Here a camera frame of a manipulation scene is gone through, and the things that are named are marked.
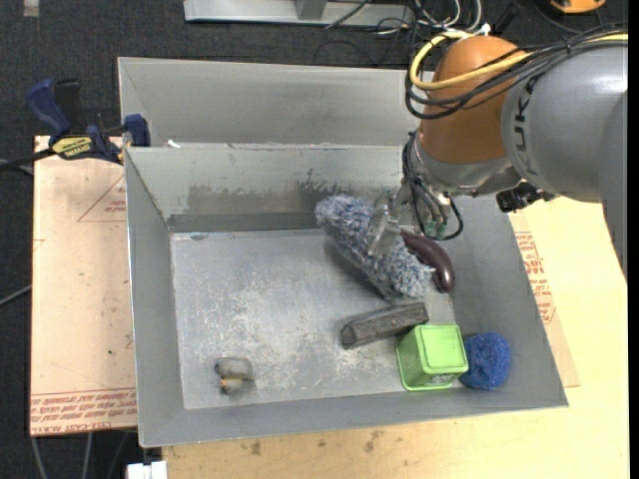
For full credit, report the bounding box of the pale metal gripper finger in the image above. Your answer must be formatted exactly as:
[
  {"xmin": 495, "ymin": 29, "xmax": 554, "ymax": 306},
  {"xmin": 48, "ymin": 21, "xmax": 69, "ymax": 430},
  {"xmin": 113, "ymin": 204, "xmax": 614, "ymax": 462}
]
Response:
[
  {"xmin": 367, "ymin": 206, "xmax": 389, "ymax": 257},
  {"xmin": 383, "ymin": 220, "xmax": 403, "ymax": 252}
]

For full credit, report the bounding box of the blue and white fluffy duster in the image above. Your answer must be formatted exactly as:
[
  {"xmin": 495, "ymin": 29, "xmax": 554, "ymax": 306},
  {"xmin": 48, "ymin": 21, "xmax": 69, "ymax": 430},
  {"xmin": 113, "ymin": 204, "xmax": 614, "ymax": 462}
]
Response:
[{"xmin": 314, "ymin": 193, "xmax": 434, "ymax": 301}]

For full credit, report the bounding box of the purple toy eggplant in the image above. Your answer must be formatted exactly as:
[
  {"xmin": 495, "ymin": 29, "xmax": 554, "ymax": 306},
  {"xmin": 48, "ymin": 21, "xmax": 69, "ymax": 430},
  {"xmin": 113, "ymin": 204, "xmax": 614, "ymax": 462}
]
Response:
[{"xmin": 398, "ymin": 228, "xmax": 456, "ymax": 294}]

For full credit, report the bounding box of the dark green flat block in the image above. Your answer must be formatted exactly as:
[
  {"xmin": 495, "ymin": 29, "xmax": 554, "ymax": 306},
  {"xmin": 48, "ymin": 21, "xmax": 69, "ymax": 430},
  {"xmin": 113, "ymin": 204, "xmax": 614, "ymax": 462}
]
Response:
[{"xmin": 339, "ymin": 300, "xmax": 430, "ymax": 351}]

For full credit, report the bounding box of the grey metal bin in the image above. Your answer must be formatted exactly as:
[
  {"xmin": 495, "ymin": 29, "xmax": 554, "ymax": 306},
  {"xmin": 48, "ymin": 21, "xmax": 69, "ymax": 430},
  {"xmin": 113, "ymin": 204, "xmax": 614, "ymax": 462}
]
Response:
[{"xmin": 117, "ymin": 56, "xmax": 570, "ymax": 449}]

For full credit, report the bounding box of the green square box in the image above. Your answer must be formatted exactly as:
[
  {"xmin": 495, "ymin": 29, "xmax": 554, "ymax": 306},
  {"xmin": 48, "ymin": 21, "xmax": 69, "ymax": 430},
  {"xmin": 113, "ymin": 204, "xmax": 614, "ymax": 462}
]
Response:
[{"xmin": 394, "ymin": 323, "xmax": 470, "ymax": 392}]

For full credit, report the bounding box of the blue scrubbing sponge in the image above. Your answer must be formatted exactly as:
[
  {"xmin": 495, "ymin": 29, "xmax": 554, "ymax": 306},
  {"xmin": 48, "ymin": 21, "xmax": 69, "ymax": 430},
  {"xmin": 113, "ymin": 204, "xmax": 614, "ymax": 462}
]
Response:
[{"xmin": 458, "ymin": 330, "xmax": 512, "ymax": 392}]

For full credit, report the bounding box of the small grey toy animal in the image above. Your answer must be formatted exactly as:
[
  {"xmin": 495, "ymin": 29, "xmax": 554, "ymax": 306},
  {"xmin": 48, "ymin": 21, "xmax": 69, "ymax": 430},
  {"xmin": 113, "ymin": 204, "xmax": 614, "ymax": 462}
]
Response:
[{"xmin": 213, "ymin": 355, "xmax": 256, "ymax": 397}]

